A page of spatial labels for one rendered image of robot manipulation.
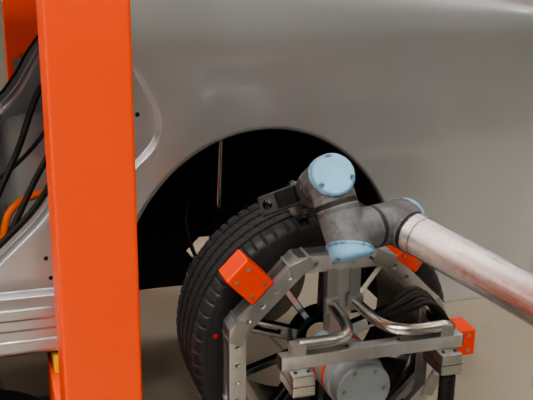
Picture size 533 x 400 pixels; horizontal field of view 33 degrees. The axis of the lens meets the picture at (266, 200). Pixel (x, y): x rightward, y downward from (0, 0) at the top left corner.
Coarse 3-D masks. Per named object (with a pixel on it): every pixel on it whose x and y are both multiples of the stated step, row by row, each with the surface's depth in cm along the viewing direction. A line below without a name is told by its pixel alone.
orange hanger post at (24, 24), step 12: (12, 0) 418; (24, 0) 420; (12, 12) 420; (24, 12) 421; (12, 24) 421; (24, 24) 423; (36, 24) 425; (12, 36) 423; (24, 36) 425; (12, 48) 425; (24, 48) 426; (12, 60) 426; (12, 72) 428
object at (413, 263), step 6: (390, 246) 213; (396, 252) 210; (402, 252) 209; (402, 258) 209; (408, 258) 210; (414, 258) 210; (408, 264) 210; (414, 264) 211; (420, 264) 212; (414, 270) 211
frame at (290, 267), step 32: (288, 256) 205; (320, 256) 203; (384, 256) 208; (288, 288) 203; (224, 320) 206; (256, 320) 203; (224, 352) 208; (416, 352) 225; (224, 384) 210; (416, 384) 225
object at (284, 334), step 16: (320, 272) 217; (368, 272) 221; (384, 272) 235; (320, 288) 218; (384, 288) 242; (400, 288) 227; (320, 304) 219; (384, 304) 244; (304, 320) 219; (320, 320) 225; (352, 320) 224; (400, 320) 235; (416, 320) 226; (272, 336) 217; (288, 336) 219; (304, 336) 225; (368, 336) 249; (384, 336) 242; (400, 336) 235; (256, 368) 219; (384, 368) 237; (400, 368) 231; (256, 384) 243; (400, 384) 230
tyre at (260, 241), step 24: (240, 216) 224; (288, 216) 214; (312, 216) 211; (216, 240) 223; (240, 240) 213; (264, 240) 208; (288, 240) 209; (312, 240) 210; (192, 264) 226; (216, 264) 214; (264, 264) 208; (192, 288) 221; (216, 288) 208; (432, 288) 225; (192, 312) 216; (216, 312) 208; (192, 336) 213; (216, 336) 210; (192, 360) 215; (216, 360) 212; (216, 384) 214
